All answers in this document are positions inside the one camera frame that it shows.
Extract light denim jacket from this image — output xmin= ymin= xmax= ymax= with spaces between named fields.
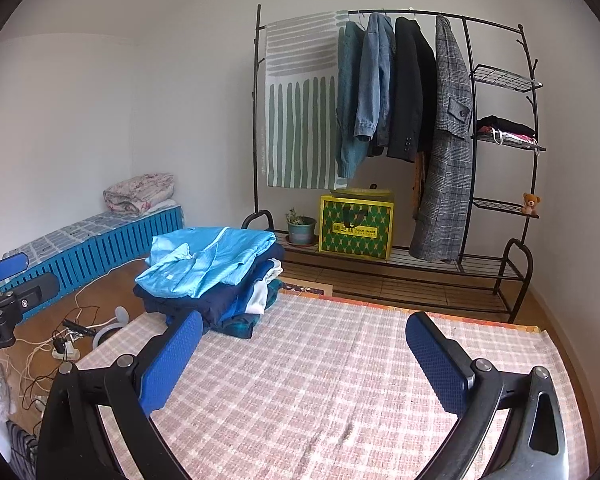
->
xmin=354 ymin=12 xmax=397 ymax=143

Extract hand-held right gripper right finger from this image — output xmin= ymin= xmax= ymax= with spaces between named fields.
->
xmin=405 ymin=311 xmax=566 ymax=480

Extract black folded clothes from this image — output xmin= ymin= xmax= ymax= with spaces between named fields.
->
xmin=475 ymin=115 xmax=537 ymax=138

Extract orange underlay mat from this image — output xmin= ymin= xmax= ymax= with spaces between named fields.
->
xmin=360 ymin=301 xmax=543 ymax=335

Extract orange brown hanging garment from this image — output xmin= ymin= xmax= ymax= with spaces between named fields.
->
xmin=412 ymin=150 xmax=427 ymax=221

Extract yellow green patterned bag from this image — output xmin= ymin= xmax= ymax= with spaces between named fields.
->
xmin=319 ymin=187 xmax=396 ymax=261

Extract white power strip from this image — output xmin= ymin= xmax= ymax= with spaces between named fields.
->
xmin=51 ymin=339 xmax=79 ymax=361

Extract grey checked long coat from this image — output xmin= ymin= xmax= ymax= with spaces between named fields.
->
xmin=409 ymin=14 xmax=473 ymax=262

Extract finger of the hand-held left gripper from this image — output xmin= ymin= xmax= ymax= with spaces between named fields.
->
xmin=16 ymin=272 xmax=61 ymax=312
xmin=0 ymin=252 xmax=31 ymax=286

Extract blue slatted bench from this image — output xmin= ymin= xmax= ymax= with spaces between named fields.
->
xmin=0 ymin=199 xmax=186 ymax=323

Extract floral folded quilt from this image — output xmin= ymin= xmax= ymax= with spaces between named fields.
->
xmin=103 ymin=173 xmax=177 ymax=217

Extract light blue striped work coat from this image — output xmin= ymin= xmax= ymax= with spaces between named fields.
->
xmin=134 ymin=226 xmax=277 ymax=298

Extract black metal clothes rack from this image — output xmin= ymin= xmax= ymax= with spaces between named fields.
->
xmin=250 ymin=4 xmax=548 ymax=325

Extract dark teal checked folded garment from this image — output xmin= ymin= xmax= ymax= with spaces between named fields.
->
xmin=165 ymin=280 xmax=283 ymax=339

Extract potted plant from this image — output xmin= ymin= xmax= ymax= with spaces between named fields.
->
xmin=285 ymin=206 xmax=317 ymax=247

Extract green striped hanging cloth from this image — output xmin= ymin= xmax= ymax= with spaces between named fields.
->
xmin=264 ymin=11 xmax=350 ymax=190

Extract stack of folded clothes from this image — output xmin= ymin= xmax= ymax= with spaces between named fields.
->
xmin=132 ymin=255 xmax=287 ymax=333
xmin=220 ymin=259 xmax=286 ymax=326

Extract grey white patterned cover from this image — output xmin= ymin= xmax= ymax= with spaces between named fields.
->
xmin=10 ymin=200 xmax=181 ymax=266

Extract black hanging coat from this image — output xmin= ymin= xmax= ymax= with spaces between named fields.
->
xmin=375 ymin=16 xmax=438 ymax=163

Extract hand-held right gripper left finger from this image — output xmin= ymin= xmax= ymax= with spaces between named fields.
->
xmin=36 ymin=310 xmax=204 ymax=480

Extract pink folded item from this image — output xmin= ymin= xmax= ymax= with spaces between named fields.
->
xmin=490 ymin=129 xmax=538 ymax=147

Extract pink plaid blanket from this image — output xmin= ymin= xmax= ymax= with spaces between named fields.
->
xmin=72 ymin=290 xmax=588 ymax=480

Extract white ring-shaped object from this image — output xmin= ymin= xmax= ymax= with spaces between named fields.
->
xmin=91 ymin=306 xmax=131 ymax=350

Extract dark denim jacket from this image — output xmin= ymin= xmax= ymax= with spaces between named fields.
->
xmin=336 ymin=21 xmax=376 ymax=181

